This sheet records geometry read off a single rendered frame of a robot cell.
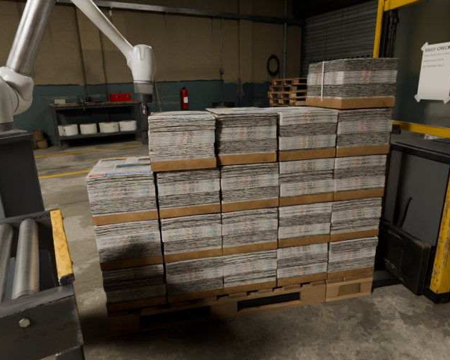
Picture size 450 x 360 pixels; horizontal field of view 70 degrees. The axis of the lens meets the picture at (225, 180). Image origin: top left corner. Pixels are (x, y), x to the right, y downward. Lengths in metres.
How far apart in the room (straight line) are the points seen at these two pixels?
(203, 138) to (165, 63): 7.13
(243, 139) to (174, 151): 0.31
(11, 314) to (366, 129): 1.54
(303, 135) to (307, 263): 0.69
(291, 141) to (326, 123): 0.20
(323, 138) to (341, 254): 0.66
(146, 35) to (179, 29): 0.85
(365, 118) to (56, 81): 7.02
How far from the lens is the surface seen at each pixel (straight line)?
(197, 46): 8.87
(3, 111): 1.65
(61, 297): 0.73
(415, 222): 2.35
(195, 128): 1.39
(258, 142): 1.49
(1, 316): 0.74
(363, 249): 1.96
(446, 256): 2.03
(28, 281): 0.83
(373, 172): 1.81
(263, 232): 1.63
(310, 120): 1.57
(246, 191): 1.53
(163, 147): 1.40
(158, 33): 8.52
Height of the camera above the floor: 1.19
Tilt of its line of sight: 17 degrees down
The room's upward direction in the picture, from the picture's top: 1 degrees counter-clockwise
